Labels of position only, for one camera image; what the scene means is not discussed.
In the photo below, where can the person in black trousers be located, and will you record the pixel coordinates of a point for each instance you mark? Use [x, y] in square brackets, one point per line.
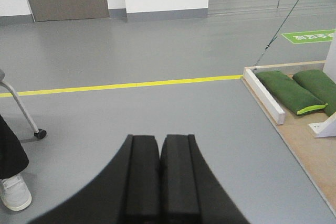
[13, 157]

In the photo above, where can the far white wooden brace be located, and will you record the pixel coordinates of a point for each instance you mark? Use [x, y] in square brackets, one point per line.
[324, 129]

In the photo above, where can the wheeled grey metal chair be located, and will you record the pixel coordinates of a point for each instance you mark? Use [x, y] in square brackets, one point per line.
[39, 134]

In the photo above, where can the left green sandbag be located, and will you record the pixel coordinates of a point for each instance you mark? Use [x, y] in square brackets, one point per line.
[297, 99]

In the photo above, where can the white right sneaker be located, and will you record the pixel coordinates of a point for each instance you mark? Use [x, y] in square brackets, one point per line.
[15, 194]

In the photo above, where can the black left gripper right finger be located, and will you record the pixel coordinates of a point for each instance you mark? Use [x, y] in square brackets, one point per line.
[190, 192]

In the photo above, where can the green sandbag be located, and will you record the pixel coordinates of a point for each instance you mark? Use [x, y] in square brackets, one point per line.
[297, 99]
[320, 85]

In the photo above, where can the right green sandbag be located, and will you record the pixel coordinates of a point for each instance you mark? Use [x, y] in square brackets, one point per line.
[320, 85]

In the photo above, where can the plywood base platform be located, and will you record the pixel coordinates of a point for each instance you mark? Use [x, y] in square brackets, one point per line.
[316, 156]

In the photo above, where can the far white border batten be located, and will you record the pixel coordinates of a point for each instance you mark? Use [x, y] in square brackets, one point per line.
[266, 101]

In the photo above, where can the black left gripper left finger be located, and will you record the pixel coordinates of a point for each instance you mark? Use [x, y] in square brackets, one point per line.
[127, 190]

